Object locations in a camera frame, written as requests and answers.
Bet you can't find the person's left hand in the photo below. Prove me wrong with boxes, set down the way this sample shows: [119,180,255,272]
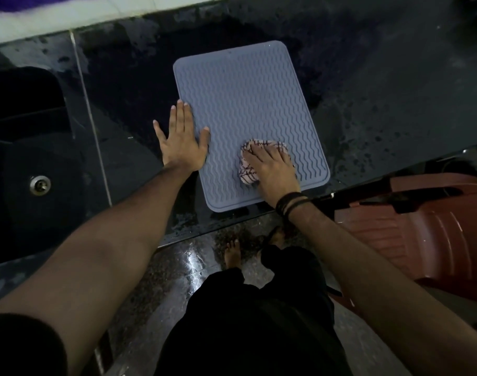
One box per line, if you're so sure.
[152,99,211,173]

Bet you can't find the person's right hand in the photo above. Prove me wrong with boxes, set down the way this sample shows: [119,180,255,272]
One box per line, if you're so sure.
[242,143,302,208]

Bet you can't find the checkered pink cleaning cloth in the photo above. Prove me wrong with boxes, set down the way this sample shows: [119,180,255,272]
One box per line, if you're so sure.
[238,138,290,187]

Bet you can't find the grey ribbed silicone mat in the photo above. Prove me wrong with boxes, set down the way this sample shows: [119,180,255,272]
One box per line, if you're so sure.
[172,40,331,213]

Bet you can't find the person's right forearm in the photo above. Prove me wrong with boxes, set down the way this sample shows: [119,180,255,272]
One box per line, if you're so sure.
[289,199,477,376]

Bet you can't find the person's left forearm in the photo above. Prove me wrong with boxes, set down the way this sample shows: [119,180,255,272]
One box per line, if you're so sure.
[0,164,192,376]

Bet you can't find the person's right foot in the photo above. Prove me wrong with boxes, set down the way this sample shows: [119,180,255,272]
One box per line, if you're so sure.
[258,227,286,259]

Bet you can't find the person's foot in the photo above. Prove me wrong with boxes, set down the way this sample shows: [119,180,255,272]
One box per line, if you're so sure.
[224,238,242,270]
[258,227,286,259]

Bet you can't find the person's left foot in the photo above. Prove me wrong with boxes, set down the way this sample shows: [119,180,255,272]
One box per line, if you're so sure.
[224,238,242,270]

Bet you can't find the person's black trousers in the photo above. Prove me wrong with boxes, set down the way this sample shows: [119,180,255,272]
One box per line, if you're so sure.
[154,244,353,376]

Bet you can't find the person's black sleeve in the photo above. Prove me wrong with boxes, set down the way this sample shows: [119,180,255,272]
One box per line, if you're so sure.
[0,313,68,376]

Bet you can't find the black thread wristband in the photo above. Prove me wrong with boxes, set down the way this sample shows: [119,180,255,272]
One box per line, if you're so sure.
[275,191,312,218]

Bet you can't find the metal sink drain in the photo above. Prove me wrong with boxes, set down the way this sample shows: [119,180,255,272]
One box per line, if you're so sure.
[29,175,52,197]

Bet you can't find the black sink basin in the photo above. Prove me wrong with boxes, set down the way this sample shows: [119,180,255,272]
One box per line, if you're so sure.
[0,66,86,267]

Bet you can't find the red plastic chair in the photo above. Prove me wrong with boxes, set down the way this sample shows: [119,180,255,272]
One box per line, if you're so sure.
[334,172,477,330]

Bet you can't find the purple hanging cloth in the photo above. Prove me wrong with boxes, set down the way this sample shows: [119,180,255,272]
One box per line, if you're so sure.
[0,0,94,13]

